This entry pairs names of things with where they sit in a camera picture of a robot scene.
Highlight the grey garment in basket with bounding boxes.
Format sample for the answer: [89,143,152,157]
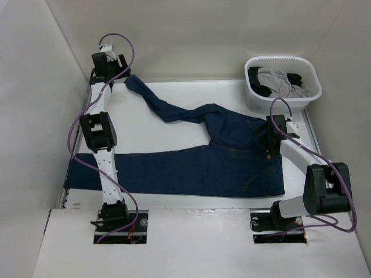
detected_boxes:
[256,67,314,98]

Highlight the black garment in basket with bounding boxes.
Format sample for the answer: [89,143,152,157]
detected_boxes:
[247,66,303,97]

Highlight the white plastic laundry basket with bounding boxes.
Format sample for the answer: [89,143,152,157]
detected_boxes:
[244,56,322,114]

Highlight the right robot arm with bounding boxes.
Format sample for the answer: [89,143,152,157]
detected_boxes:
[251,115,355,233]

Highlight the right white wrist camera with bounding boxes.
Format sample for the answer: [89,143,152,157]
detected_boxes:
[286,118,300,136]

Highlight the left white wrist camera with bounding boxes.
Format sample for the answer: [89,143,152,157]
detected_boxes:
[99,43,118,62]

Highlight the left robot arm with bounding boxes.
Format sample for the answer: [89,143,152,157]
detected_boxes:
[79,52,130,232]

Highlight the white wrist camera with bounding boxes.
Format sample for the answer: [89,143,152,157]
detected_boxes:
[99,43,118,62]
[286,118,300,136]

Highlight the dark blue denim trousers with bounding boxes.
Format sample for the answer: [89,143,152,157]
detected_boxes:
[66,74,286,197]

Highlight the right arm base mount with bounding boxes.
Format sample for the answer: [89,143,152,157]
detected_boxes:
[249,210,307,244]

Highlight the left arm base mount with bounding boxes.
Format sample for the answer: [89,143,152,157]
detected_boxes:
[90,210,149,244]

